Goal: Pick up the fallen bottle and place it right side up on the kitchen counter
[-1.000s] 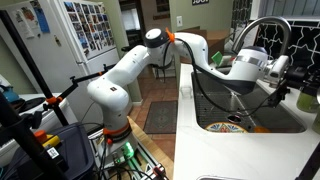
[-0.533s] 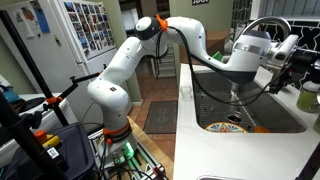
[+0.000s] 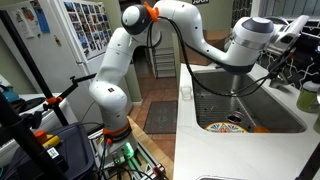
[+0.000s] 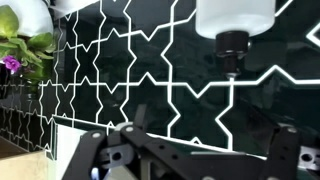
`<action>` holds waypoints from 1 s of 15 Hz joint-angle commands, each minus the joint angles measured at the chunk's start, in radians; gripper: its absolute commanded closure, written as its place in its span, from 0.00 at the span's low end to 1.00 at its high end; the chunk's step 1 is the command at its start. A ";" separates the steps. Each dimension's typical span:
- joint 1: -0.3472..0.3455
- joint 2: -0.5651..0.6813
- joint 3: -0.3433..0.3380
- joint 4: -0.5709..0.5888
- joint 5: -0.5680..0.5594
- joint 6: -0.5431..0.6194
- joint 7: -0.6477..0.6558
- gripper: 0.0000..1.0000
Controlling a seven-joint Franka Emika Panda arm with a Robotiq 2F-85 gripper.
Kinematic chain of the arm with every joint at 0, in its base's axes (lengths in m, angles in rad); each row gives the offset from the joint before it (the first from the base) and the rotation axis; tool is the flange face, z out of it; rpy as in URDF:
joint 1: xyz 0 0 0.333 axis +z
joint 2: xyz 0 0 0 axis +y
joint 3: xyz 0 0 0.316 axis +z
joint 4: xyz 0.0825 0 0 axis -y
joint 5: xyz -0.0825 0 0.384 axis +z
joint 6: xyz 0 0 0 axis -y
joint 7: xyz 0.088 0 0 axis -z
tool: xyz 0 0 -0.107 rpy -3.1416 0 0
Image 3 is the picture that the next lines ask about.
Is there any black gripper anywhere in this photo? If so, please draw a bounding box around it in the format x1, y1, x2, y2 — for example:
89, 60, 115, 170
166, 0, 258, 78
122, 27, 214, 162
294, 28, 320, 54

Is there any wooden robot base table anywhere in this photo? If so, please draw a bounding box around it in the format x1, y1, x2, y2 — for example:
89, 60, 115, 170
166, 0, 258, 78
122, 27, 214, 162
126, 115, 175, 180

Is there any chrome kitchen faucet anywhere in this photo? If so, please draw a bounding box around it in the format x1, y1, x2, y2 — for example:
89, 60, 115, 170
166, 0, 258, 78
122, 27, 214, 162
264, 15, 292, 90

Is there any stainless steel sink basin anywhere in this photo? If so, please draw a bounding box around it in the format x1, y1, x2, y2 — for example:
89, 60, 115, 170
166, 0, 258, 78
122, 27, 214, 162
191, 67, 307, 135

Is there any pale green container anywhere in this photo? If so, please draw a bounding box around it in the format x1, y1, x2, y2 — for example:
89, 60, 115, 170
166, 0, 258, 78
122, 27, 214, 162
312, 113, 320, 135

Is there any orange round fruit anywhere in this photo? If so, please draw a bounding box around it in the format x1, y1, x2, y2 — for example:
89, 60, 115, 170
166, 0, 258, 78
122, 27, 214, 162
253, 125, 272, 134

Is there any metal sink drain strainer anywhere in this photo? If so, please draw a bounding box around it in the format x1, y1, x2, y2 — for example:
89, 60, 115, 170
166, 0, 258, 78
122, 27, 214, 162
226, 112, 245, 124

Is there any colourful floral patterned plate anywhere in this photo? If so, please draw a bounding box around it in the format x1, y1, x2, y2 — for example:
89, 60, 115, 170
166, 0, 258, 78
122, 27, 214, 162
204, 121, 250, 134

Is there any white step shelf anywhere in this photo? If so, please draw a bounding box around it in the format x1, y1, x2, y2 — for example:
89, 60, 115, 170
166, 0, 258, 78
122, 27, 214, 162
151, 45, 177, 80

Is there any patterned floor rug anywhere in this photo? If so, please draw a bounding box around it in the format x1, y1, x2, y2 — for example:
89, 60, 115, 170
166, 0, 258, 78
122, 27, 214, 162
142, 100, 179, 135

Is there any photo collage sheet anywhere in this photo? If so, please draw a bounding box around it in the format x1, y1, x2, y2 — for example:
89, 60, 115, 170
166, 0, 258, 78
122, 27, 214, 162
62, 0, 114, 61

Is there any white refrigerator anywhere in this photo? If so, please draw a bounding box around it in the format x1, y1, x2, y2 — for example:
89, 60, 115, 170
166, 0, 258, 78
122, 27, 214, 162
0, 0, 135, 125

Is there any dark storage bin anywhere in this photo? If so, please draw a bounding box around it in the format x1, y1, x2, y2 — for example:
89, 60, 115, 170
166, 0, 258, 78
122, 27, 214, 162
5, 121, 98, 180

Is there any blue paper sheet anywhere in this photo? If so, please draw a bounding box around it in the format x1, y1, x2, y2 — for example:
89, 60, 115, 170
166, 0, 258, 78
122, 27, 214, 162
32, 5, 51, 35

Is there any black tripod with orange clamp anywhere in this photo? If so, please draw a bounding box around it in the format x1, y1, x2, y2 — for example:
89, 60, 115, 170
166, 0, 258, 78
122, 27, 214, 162
0, 9, 98, 127

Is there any yellow emergency stop button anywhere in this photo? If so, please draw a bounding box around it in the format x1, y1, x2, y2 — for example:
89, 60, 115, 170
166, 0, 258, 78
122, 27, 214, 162
33, 129, 63, 150

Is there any teal kettle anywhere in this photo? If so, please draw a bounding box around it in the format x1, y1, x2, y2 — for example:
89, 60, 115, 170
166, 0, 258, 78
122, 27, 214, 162
0, 84, 22, 105

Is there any thick black stand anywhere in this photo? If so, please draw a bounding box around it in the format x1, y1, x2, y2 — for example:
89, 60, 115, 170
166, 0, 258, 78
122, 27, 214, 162
0, 91, 68, 180

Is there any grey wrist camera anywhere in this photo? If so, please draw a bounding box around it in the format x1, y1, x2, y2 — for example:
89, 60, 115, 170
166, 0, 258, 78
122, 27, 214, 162
269, 14, 311, 56

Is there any dark wall sign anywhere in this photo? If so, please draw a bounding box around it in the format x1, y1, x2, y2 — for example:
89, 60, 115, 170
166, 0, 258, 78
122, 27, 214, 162
191, 0, 211, 6

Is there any wire sink bottom grid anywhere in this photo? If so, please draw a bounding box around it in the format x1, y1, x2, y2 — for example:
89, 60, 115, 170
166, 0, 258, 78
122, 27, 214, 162
194, 91, 258, 132

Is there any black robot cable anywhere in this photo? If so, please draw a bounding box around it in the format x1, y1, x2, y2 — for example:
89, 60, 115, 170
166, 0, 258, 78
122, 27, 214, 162
145, 15, 298, 98

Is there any black camera stand leg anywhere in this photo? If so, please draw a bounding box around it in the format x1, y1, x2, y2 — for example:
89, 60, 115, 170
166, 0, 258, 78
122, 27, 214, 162
294, 142, 320, 180

